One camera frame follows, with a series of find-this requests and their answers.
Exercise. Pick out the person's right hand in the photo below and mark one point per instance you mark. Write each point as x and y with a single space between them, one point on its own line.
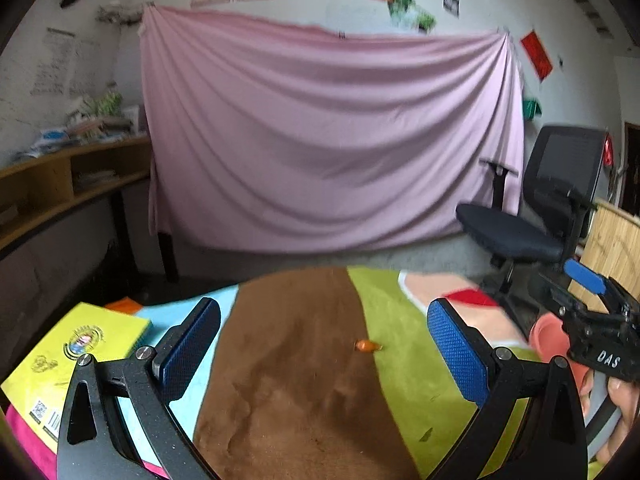
622 410

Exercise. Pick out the red hanging ornament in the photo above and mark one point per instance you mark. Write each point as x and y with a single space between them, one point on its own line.
608 150

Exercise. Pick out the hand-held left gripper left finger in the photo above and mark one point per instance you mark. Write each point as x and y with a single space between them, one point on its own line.
187 350

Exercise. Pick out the orange candy wrapper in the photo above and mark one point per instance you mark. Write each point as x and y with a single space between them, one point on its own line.
366 345

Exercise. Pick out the black wall sign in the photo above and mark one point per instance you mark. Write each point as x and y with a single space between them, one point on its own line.
451 3

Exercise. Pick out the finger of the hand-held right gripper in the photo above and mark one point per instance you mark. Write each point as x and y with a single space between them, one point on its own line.
585 276
550 290

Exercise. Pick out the red wall paper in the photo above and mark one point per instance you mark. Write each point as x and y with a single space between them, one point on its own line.
536 54

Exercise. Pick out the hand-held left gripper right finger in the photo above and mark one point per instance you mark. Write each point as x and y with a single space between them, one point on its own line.
457 355

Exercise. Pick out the bamboo board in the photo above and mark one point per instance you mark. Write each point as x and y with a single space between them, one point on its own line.
615 245

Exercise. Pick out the orange paper sheet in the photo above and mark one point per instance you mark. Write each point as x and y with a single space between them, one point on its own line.
125 305

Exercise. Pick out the pink hanging cloth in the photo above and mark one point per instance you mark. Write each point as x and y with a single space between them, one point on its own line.
325 135

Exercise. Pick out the pile of books and papers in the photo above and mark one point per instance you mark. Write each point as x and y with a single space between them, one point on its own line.
95 125

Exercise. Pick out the green wall item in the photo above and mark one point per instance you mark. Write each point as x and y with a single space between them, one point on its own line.
531 108

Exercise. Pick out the colourful patchwork tablecloth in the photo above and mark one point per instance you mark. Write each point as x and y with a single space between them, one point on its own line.
300 385

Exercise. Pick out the black office chair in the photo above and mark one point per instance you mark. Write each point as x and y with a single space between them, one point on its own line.
505 235

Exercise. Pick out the green wall picture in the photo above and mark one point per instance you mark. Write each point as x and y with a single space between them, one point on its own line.
410 12

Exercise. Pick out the wooden shelf desk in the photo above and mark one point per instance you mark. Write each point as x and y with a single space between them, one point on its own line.
55 180

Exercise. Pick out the yellow book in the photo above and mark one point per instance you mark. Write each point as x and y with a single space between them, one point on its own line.
75 355

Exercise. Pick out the white wall papers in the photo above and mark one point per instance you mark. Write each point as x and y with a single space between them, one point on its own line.
60 62

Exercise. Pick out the pink plastic bowl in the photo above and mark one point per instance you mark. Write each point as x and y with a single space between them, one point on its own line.
547 332

